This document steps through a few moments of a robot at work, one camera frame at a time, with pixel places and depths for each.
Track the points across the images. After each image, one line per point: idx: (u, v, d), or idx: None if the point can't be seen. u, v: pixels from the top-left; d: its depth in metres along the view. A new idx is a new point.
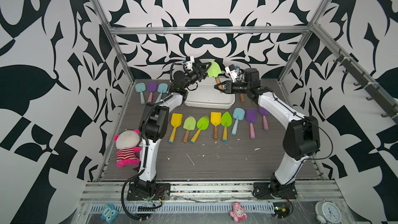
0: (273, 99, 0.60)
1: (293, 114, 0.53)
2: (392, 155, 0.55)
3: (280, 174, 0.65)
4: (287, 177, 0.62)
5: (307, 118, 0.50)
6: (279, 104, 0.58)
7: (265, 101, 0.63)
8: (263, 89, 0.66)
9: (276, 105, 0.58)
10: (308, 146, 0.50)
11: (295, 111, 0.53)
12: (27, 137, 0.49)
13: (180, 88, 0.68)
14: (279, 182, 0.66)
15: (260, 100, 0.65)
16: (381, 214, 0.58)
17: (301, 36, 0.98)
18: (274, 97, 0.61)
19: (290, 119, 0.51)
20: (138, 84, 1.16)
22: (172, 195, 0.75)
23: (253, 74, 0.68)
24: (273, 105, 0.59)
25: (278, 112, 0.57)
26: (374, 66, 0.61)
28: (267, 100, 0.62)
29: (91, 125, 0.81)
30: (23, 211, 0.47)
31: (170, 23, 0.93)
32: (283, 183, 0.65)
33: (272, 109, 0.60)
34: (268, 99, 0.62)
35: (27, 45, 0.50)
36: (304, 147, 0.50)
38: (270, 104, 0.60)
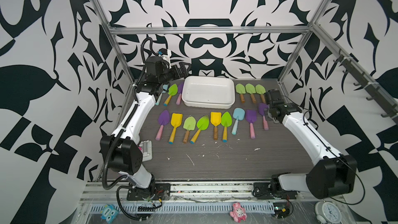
0: (302, 123, 0.52)
1: (325, 150, 0.45)
2: (392, 155, 0.55)
3: (284, 182, 0.63)
4: (290, 187, 0.60)
5: (342, 158, 0.42)
6: (308, 131, 0.50)
7: (291, 123, 0.54)
8: (289, 107, 0.58)
9: (304, 131, 0.50)
10: (337, 189, 0.43)
11: (330, 145, 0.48)
12: (28, 137, 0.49)
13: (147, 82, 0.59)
14: (281, 186, 0.65)
15: (286, 120, 0.56)
16: (382, 214, 0.58)
17: (301, 36, 0.98)
18: (304, 122, 0.53)
19: (322, 155, 0.44)
20: None
22: (172, 195, 0.75)
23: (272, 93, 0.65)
24: (300, 129, 0.51)
25: (304, 139, 0.49)
26: (374, 66, 0.61)
28: (294, 123, 0.53)
29: (91, 125, 0.81)
30: (23, 211, 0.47)
31: (170, 23, 0.93)
32: (284, 189, 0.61)
33: (298, 132, 0.52)
34: (295, 122, 0.53)
35: (28, 45, 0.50)
36: (333, 189, 0.43)
38: (298, 128, 0.52)
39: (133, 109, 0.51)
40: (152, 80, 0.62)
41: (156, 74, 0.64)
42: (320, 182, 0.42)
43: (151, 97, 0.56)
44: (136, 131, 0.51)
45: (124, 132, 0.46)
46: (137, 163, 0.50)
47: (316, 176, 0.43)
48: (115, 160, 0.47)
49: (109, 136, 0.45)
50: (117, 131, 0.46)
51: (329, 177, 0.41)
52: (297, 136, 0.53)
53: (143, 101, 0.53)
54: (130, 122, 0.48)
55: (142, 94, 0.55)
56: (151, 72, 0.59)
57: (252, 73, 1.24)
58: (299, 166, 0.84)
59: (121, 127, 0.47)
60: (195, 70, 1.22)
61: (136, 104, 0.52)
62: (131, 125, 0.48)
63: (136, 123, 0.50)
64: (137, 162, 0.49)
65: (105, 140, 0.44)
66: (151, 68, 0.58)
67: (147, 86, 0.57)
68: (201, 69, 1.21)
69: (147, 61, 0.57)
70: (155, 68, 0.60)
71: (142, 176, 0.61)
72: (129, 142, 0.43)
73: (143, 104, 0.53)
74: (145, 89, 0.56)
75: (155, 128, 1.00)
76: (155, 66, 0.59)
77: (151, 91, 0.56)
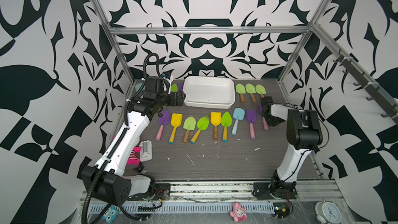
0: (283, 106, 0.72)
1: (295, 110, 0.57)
2: (392, 155, 0.55)
3: (280, 170, 0.66)
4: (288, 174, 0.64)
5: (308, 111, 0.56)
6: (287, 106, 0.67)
7: (274, 108, 0.74)
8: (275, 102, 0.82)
9: (282, 108, 0.67)
10: (307, 134, 0.54)
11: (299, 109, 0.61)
12: (28, 136, 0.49)
13: (140, 101, 0.52)
14: (280, 177, 0.66)
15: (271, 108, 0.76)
16: (382, 214, 0.58)
17: (301, 36, 0.98)
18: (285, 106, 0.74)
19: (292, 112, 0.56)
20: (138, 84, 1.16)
22: (172, 195, 0.75)
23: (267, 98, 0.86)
24: (280, 108, 0.69)
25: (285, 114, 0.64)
26: (374, 66, 0.61)
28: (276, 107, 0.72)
29: (91, 125, 0.81)
30: (23, 211, 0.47)
31: (170, 23, 0.93)
32: (283, 180, 0.66)
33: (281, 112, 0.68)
34: (278, 106, 0.71)
35: (27, 45, 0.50)
36: (304, 134, 0.54)
38: (278, 109, 0.71)
39: (121, 135, 0.45)
40: (148, 97, 0.57)
41: (155, 92, 0.56)
42: (293, 130, 0.54)
43: (143, 119, 0.50)
44: (123, 163, 0.44)
45: (108, 165, 0.41)
46: (124, 193, 0.45)
47: (289, 128, 0.57)
48: (99, 192, 0.42)
49: (93, 167, 0.40)
50: (101, 163, 0.41)
51: (297, 121, 0.55)
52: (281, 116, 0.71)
53: (133, 124, 0.48)
54: (117, 151, 0.43)
55: (133, 113, 0.50)
56: (150, 88, 0.55)
57: (252, 73, 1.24)
58: None
59: (104, 158, 0.41)
60: (195, 70, 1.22)
61: (125, 128, 0.47)
62: (117, 155, 0.42)
63: (124, 152, 0.44)
64: (123, 193, 0.45)
65: (88, 171, 0.39)
66: (151, 84, 0.55)
67: (142, 103, 0.52)
68: (201, 69, 1.21)
69: (149, 76, 0.54)
70: (155, 84, 0.57)
71: (139, 184, 0.60)
72: (113, 176, 0.39)
73: (133, 127, 0.47)
74: (138, 107, 0.51)
75: (155, 128, 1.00)
76: (155, 83, 0.56)
77: (144, 110, 0.50)
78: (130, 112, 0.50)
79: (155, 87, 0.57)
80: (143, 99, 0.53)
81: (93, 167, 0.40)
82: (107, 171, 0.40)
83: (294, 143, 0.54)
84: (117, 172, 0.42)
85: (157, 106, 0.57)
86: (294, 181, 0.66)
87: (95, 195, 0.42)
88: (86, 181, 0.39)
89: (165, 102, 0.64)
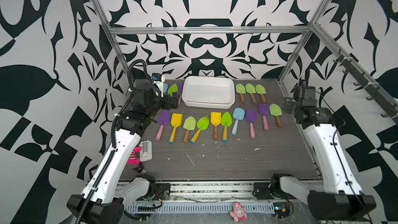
0: (329, 143, 0.44)
1: (345, 182, 0.39)
2: (392, 155, 0.55)
3: (284, 183, 0.63)
4: (289, 190, 0.60)
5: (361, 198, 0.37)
6: (332, 152, 0.43)
7: (319, 137, 0.45)
8: (323, 116, 0.48)
9: (327, 152, 0.43)
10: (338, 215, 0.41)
11: (352, 180, 0.40)
12: (27, 136, 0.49)
13: (129, 116, 0.48)
14: (280, 186, 0.65)
15: (311, 130, 0.48)
16: (381, 214, 0.58)
17: (301, 36, 0.98)
18: (332, 142, 0.44)
19: (339, 188, 0.39)
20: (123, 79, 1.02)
22: (172, 195, 0.75)
23: (306, 89, 0.52)
24: (323, 146, 0.44)
25: (325, 164, 0.43)
26: (374, 66, 0.61)
28: (320, 138, 0.45)
29: (91, 125, 0.81)
30: (23, 211, 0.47)
31: (170, 23, 0.93)
32: (283, 190, 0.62)
33: (317, 146, 0.46)
34: (325, 141, 0.44)
35: (27, 45, 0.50)
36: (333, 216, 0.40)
38: (320, 143, 0.45)
39: (108, 158, 0.42)
40: (137, 110, 0.52)
41: (144, 103, 0.50)
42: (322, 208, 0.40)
43: (133, 138, 0.46)
44: (112, 189, 0.42)
45: (95, 193, 0.38)
46: (116, 216, 0.44)
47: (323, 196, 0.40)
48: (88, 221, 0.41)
49: (79, 197, 0.38)
50: (87, 192, 0.38)
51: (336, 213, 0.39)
52: (316, 150, 0.46)
53: (122, 145, 0.44)
54: (104, 177, 0.40)
55: (121, 132, 0.45)
56: (138, 100, 0.49)
57: (252, 73, 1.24)
58: (299, 165, 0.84)
59: (90, 187, 0.39)
60: (195, 70, 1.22)
61: (113, 150, 0.43)
62: (104, 181, 0.39)
63: (112, 178, 0.41)
64: (115, 216, 0.43)
65: (74, 201, 0.37)
66: (139, 96, 0.49)
67: (132, 118, 0.48)
68: (201, 69, 1.21)
69: (136, 87, 0.48)
70: (143, 96, 0.50)
71: (138, 189, 0.60)
72: (99, 207, 0.36)
73: (122, 148, 0.44)
74: (127, 124, 0.47)
75: (155, 128, 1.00)
76: (143, 94, 0.50)
77: (132, 128, 0.46)
78: (117, 130, 0.46)
79: (143, 97, 0.50)
80: (132, 113, 0.49)
81: (78, 195, 0.38)
82: (94, 201, 0.37)
83: (317, 214, 0.42)
84: (105, 201, 0.39)
85: (148, 119, 0.52)
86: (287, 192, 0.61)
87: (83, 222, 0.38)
88: (73, 210, 0.37)
89: (158, 107, 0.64)
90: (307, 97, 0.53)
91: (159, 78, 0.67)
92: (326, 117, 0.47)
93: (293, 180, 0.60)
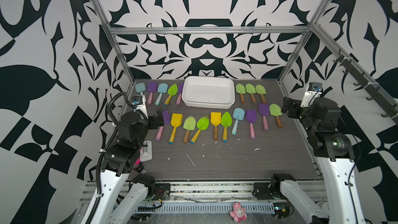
0: (343, 183, 0.39)
1: None
2: (392, 155, 0.55)
3: (285, 187, 0.63)
4: (289, 195, 0.60)
5: None
6: (345, 194, 0.38)
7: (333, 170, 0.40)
8: (340, 150, 0.41)
9: (339, 189, 0.39)
10: None
11: None
12: (28, 136, 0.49)
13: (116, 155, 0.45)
14: (280, 187, 0.65)
15: (323, 161, 0.42)
16: (381, 214, 0.58)
17: (301, 36, 0.98)
18: (347, 181, 0.39)
19: None
20: (130, 82, 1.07)
22: (172, 195, 0.75)
23: (329, 112, 0.42)
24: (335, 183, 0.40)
25: (334, 205, 0.40)
26: (374, 66, 0.61)
28: (333, 173, 0.40)
29: (91, 125, 0.81)
30: (23, 211, 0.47)
31: (170, 23, 0.93)
32: (282, 193, 0.64)
33: (329, 183, 0.41)
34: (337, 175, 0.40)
35: (27, 45, 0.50)
36: None
38: (332, 178, 0.40)
39: (94, 206, 0.40)
40: (125, 145, 0.50)
41: (131, 138, 0.47)
42: None
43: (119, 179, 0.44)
44: None
45: None
46: None
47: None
48: None
49: None
50: None
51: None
52: (327, 186, 0.42)
53: (108, 188, 0.42)
54: None
55: (107, 174, 0.43)
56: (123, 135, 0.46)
57: (252, 73, 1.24)
58: (299, 165, 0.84)
59: None
60: (195, 70, 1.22)
61: (98, 196, 0.41)
62: None
63: None
64: None
65: None
66: (124, 131, 0.45)
67: (118, 155, 0.45)
68: (201, 69, 1.21)
69: (119, 122, 0.45)
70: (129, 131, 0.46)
71: (136, 201, 0.60)
72: None
73: (108, 193, 0.42)
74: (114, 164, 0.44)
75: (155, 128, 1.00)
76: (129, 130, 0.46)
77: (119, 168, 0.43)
78: (102, 171, 0.43)
79: (130, 132, 0.47)
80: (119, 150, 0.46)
81: None
82: None
83: None
84: None
85: (137, 153, 0.49)
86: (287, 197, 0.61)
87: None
88: None
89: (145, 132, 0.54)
90: (327, 120, 0.43)
91: (141, 100, 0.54)
92: (344, 150, 0.41)
93: (295, 192, 0.58)
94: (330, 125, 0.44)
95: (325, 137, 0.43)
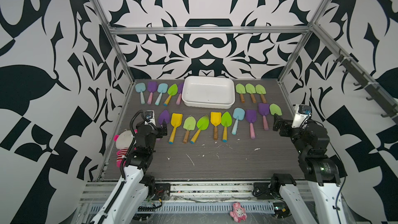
0: (332, 207, 0.43)
1: None
2: (392, 155, 0.55)
3: (286, 191, 0.63)
4: (286, 199, 0.62)
5: None
6: (334, 218, 0.42)
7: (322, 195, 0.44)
8: (327, 173, 0.46)
9: (328, 215, 0.42)
10: None
11: None
12: (27, 136, 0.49)
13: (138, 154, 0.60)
14: (280, 186, 0.65)
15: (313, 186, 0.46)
16: (381, 214, 0.58)
17: (301, 36, 0.98)
18: (335, 205, 0.43)
19: None
20: (138, 84, 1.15)
22: (172, 195, 0.75)
23: (319, 140, 0.46)
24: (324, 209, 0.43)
25: None
26: (374, 66, 0.61)
28: (322, 198, 0.44)
29: (91, 125, 0.81)
30: (23, 211, 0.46)
31: (170, 23, 0.93)
32: (280, 193, 0.66)
33: (320, 208, 0.45)
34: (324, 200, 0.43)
35: (27, 45, 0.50)
36: None
38: (322, 204, 0.44)
39: (117, 190, 0.49)
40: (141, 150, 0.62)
41: (146, 146, 0.60)
42: None
43: (139, 172, 0.55)
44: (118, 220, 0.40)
45: (104, 220, 0.42)
46: None
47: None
48: None
49: None
50: (96, 219, 0.42)
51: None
52: (318, 211, 0.45)
53: (130, 178, 0.52)
54: (113, 205, 0.46)
55: (130, 167, 0.55)
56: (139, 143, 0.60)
57: (252, 73, 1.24)
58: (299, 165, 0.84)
59: (101, 213, 0.44)
60: (195, 70, 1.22)
61: (122, 181, 0.51)
62: (114, 209, 0.45)
63: (120, 206, 0.47)
64: None
65: None
66: (141, 141, 0.59)
67: (138, 158, 0.58)
68: (201, 69, 1.21)
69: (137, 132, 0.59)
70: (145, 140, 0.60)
71: (137, 202, 0.59)
72: None
73: (130, 181, 0.52)
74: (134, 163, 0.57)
75: None
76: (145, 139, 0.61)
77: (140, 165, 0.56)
78: (126, 166, 0.55)
79: (145, 141, 0.61)
80: (138, 153, 0.61)
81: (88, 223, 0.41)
82: None
83: None
84: None
85: (151, 157, 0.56)
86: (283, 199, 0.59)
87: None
88: None
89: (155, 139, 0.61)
90: (317, 147, 0.48)
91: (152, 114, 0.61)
92: (331, 174, 0.45)
93: (293, 200, 0.59)
94: (320, 151, 0.49)
95: (313, 162, 0.47)
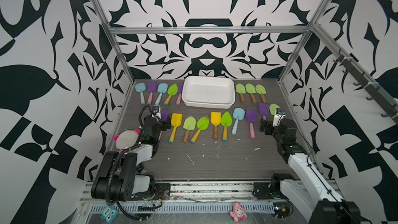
0: (306, 165, 0.54)
1: (326, 192, 0.45)
2: (392, 155, 0.55)
3: (285, 184, 0.63)
4: (288, 192, 0.61)
5: (345, 205, 0.42)
6: (310, 171, 0.52)
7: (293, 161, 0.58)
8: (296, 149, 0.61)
9: (307, 171, 0.52)
10: None
11: (331, 188, 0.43)
12: (27, 137, 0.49)
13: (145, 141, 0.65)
14: (280, 187, 0.65)
15: (291, 160, 0.58)
16: (381, 214, 0.58)
17: (301, 36, 0.98)
18: (308, 164, 0.54)
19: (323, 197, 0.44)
20: (138, 84, 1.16)
22: (172, 195, 0.75)
23: (289, 128, 0.62)
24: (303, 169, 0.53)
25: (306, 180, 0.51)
26: (374, 66, 0.61)
28: (298, 163, 0.55)
29: (91, 125, 0.81)
30: (23, 211, 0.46)
31: (170, 22, 0.93)
32: (282, 192, 0.64)
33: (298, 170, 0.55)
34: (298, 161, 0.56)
35: (27, 45, 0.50)
36: None
38: (301, 168, 0.54)
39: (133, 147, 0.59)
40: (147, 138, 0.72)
41: (153, 135, 0.70)
42: None
43: (148, 149, 0.64)
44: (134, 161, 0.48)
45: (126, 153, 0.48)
46: (129, 187, 0.46)
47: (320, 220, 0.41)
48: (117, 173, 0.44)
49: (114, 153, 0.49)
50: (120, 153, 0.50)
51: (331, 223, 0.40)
52: (300, 174, 0.54)
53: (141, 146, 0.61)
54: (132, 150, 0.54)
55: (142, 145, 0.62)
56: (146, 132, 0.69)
57: (252, 73, 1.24)
58: None
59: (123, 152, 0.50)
60: (195, 70, 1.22)
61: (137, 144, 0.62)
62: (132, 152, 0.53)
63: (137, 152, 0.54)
64: (128, 187, 0.45)
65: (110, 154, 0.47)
66: (147, 130, 0.69)
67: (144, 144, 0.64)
68: (201, 69, 1.21)
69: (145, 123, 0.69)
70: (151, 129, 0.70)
71: (140, 182, 0.60)
72: (132, 154, 0.47)
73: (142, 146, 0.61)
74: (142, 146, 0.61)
75: None
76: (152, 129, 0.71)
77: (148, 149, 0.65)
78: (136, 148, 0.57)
79: (152, 131, 0.71)
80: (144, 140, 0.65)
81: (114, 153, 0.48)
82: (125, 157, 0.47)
83: None
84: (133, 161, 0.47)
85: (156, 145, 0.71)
86: (285, 194, 0.63)
87: (94, 194, 0.42)
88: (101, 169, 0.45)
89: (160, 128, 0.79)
90: (288, 134, 0.63)
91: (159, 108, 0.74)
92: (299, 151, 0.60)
93: (294, 189, 0.59)
94: (291, 138, 0.64)
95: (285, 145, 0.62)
